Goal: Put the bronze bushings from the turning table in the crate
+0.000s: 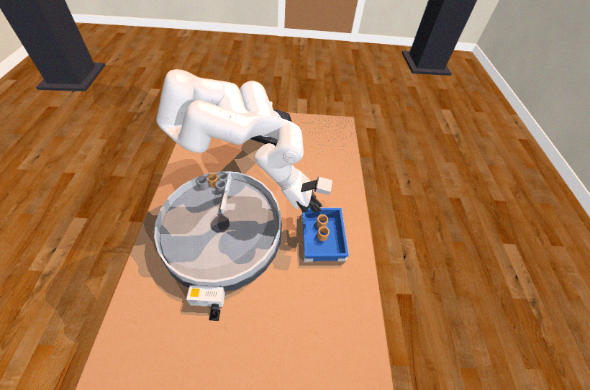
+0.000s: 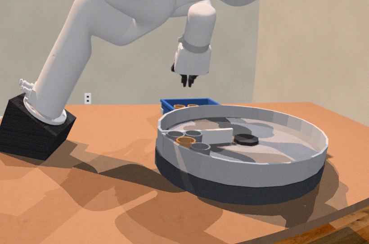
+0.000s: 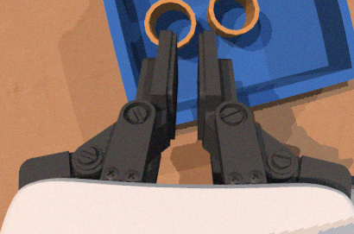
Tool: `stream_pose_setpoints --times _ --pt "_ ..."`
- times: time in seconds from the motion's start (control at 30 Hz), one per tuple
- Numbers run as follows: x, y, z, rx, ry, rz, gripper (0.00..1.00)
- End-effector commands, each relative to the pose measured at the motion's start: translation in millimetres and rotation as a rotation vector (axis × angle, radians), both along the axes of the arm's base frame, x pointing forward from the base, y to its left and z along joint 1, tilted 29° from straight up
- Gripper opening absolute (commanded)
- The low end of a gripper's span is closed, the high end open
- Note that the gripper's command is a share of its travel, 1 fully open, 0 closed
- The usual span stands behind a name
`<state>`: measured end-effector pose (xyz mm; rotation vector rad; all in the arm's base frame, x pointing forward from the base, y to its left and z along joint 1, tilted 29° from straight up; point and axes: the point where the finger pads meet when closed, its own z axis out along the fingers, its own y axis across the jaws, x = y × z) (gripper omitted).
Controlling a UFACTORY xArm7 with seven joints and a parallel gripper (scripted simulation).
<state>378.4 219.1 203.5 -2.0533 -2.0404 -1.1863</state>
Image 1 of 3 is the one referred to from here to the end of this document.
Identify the bronze bushing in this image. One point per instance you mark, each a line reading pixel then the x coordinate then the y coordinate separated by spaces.
pixel 323 218
pixel 212 179
pixel 324 230

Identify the blue tray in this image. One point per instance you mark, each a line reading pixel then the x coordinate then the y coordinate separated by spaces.
pixel 334 247

